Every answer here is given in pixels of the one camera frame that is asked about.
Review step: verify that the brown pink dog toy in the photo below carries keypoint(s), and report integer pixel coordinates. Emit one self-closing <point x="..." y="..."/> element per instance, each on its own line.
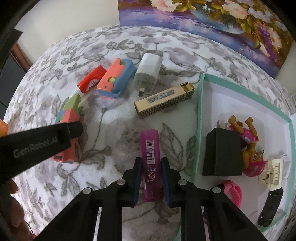
<point x="251" y="139"/>

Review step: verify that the white hair clip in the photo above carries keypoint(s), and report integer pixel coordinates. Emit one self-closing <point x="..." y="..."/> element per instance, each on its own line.
<point x="274" y="173"/>

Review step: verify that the black hair clip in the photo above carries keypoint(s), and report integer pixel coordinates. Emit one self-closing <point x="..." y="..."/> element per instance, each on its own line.
<point x="270" y="206"/>

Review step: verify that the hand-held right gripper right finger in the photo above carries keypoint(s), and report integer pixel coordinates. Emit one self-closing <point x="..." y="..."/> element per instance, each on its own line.
<point x="165" y="183"/>

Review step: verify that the person's left hand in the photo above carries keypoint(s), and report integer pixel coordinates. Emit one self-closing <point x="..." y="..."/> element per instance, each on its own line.
<point x="13" y="208"/>

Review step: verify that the orange object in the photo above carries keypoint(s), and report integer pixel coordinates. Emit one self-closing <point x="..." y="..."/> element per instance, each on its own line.
<point x="2" y="127"/>

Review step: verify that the gold patterned box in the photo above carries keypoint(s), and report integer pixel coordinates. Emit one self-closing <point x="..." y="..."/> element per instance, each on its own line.
<point x="161" y="102"/>

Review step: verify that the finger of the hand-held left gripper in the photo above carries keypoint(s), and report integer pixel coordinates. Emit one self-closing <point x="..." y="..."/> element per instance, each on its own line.
<point x="75" y="129"/>

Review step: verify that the flower painting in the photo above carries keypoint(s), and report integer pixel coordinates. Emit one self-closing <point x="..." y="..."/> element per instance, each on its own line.
<point x="208" y="34"/>

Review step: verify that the orange blue toy knife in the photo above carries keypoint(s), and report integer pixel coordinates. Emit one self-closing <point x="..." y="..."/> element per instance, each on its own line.
<point x="115" y="78"/>

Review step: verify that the teal-edged white box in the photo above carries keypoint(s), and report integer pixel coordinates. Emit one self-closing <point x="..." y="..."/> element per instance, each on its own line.
<point x="231" y="104"/>

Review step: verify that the white charger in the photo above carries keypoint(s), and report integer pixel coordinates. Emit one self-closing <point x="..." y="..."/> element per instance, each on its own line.
<point x="148" y="69"/>

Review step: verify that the orange green toy box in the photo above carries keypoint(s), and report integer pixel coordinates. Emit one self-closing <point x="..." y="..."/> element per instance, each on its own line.
<point x="69" y="114"/>

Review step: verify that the pink watch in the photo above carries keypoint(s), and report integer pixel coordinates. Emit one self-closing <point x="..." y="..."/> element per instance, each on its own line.
<point x="233" y="192"/>

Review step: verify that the pink purple box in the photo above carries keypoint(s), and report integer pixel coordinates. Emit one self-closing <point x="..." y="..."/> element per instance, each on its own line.
<point x="150" y="148"/>

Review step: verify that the dark wooden furniture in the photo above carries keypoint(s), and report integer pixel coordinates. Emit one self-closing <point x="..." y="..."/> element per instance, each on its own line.
<point x="9" y="69"/>

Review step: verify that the black charger with prongs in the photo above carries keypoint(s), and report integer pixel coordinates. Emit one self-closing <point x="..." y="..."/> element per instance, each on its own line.
<point x="219" y="153"/>

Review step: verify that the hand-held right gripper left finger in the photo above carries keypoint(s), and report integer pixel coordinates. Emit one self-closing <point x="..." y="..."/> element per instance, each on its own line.
<point x="138" y="183"/>

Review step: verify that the red white tube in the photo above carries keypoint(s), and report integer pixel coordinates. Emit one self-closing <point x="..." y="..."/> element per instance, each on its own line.
<point x="90" y="80"/>

